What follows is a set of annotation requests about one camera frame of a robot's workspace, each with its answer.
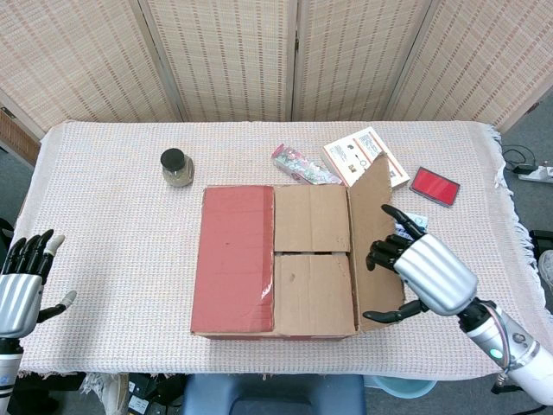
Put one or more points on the brown wooden cabinet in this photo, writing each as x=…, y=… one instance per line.
x=17, y=138

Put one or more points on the red stamp ink pad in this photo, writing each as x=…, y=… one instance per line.
x=434, y=186

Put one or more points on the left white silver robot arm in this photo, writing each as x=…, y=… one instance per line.
x=8, y=367

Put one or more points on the blue white toothpaste box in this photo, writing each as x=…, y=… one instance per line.
x=418, y=222

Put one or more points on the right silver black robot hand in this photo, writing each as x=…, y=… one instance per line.
x=440, y=276

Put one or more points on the white orange product box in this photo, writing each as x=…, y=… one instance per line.
x=345, y=155

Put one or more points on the woven folding screen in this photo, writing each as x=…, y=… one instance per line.
x=216, y=56

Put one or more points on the blue padded seat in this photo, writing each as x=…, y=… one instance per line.
x=272, y=393

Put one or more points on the white power strip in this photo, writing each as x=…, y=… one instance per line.
x=538, y=173

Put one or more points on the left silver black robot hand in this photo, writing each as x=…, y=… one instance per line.
x=17, y=298

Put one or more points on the red cardboard shipping box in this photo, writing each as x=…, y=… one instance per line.
x=233, y=259

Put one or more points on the black electronics unit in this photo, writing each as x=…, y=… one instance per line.
x=151, y=395

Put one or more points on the glass jar with black lid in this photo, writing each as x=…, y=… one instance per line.
x=176, y=166

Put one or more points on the light blue plastic bucket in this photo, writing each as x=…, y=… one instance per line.
x=402, y=387

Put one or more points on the white shoe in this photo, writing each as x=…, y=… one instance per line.
x=546, y=268

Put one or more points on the beige woven tablecloth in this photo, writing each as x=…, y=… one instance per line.
x=108, y=216

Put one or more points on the colourful snack packet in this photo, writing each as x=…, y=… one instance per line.
x=298, y=166

